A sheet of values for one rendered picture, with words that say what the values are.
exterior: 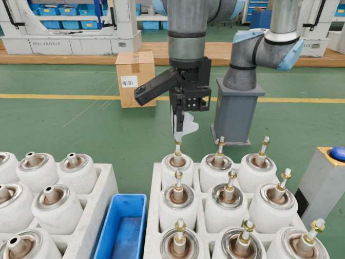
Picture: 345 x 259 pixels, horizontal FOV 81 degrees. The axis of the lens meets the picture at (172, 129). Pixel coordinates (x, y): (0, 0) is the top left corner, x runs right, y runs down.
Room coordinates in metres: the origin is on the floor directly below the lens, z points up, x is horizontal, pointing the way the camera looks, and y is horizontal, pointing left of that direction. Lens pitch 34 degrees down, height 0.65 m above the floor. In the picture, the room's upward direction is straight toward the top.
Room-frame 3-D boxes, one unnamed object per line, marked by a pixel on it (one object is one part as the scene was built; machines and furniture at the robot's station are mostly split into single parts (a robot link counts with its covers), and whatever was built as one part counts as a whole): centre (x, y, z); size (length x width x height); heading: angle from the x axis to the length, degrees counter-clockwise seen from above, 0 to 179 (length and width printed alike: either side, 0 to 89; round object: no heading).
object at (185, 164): (0.43, -0.01, 0.25); 0.08 x 0.08 x 0.01
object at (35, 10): (5.34, 3.13, 0.36); 0.50 x 0.38 x 0.21; 178
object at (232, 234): (0.20, -0.13, 0.25); 0.08 x 0.08 x 0.01
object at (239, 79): (0.91, -0.31, 0.35); 0.15 x 0.15 x 0.10
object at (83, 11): (5.30, 1.84, 0.36); 0.50 x 0.38 x 0.21; 177
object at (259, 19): (4.81, -1.91, 0.19); 0.50 x 0.41 x 0.37; 3
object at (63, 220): (0.31, 0.29, 0.16); 0.10 x 0.10 x 0.18
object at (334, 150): (0.39, -0.42, 0.32); 0.04 x 0.04 x 0.02
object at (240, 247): (0.20, -0.13, 0.26); 0.02 x 0.02 x 0.03
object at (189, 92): (0.44, -0.04, 0.48); 0.09 x 0.08 x 0.12; 102
